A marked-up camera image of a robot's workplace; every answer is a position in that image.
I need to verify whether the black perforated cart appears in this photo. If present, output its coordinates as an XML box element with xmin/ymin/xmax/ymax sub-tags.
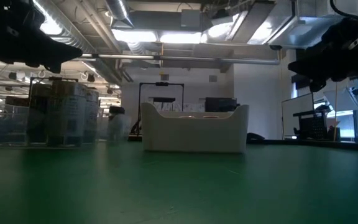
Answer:
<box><xmin>292</xmin><ymin>110</ymin><xmax>329</xmax><ymax>141</ymax></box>

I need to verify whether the round silver air duct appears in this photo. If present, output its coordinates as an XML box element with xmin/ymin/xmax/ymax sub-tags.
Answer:
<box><xmin>105</xmin><ymin>0</ymin><xmax>135</xmax><ymax>28</ymax></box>

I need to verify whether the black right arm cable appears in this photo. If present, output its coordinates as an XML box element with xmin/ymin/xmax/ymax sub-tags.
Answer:
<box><xmin>329</xmin><ymin>0</ymin><xmax>358</xmax><ymax>20</ymax></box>

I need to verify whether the grey ceiling box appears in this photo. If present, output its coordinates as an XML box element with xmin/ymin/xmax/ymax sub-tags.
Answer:
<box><xmin>180</xmin><ymin>9</ymin><xmax>202</xmax><ymax>29</ymax></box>

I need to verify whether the black-lidded spice jar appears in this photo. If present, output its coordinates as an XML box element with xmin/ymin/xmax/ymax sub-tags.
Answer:
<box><xmin>108</xmin><ymin>105</ymin><xmax>127</xmax><ymax>141</ymax></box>

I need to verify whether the dark brown box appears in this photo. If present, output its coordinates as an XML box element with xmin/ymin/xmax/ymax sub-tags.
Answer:
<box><xmin>5</xmin><ymin>96</ymin><xmax>29</xmax><ymax>108</ymax></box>

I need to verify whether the black table clamp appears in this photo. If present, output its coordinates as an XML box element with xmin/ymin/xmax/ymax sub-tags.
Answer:
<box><xmin>246</xmin><ymin>132</ymin><xmax>266</xmax><ymax>145</ymax></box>

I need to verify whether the black monitor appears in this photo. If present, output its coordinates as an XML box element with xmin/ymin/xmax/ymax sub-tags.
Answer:
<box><xmin>204</xmin><ymin>96</ymin><xmax>239</xmax><ymax>113</ymax></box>

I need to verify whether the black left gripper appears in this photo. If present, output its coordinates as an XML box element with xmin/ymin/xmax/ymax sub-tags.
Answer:
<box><xmin>0</xmin><ymin>0</ymin><xmax>84</xmax><ymax>75</ymax></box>

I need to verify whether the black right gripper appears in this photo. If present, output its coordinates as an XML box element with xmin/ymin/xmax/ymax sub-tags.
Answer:
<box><xmin>287</xmin><ymin>15</ymin><xmax>358</xmax><ymax>93</ymax></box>

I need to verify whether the long ceiling pipe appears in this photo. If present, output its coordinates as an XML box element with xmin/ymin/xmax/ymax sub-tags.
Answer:
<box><xmin>73</xmin><ymin>52</ymin><xmax>281</xmax><ymax>65</ymax></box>

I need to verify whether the black metal table frame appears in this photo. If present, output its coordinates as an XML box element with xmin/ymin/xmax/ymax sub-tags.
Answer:
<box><xmin>246</xmin><ymin>138</ymin><xmax>358</xmax><ymax>154</ymax></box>

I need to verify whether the white plastic bin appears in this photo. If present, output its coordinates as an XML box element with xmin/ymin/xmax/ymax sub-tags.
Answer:
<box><xmin>140</xmin><ymin>102</ymin><xmax>250</xmax><ymax>153</ymax></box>

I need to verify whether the ceiling light panel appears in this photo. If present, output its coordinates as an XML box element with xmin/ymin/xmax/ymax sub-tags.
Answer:
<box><xmin>111</xmin><ymin>29</ymin><xmax>202</xmax><ymax>45</ymax></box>

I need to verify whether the white board screen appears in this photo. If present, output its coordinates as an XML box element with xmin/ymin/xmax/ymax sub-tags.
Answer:
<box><xmin>281</xmin><ymin>92</ymin><xmax>315</xmax><ymax>138</ymax></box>

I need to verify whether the green table mat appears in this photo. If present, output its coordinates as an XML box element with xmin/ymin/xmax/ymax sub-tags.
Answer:
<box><xmin>0</xmin><ymin>140</ymin><xmax>358</xmax><ymax>224</ymax></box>

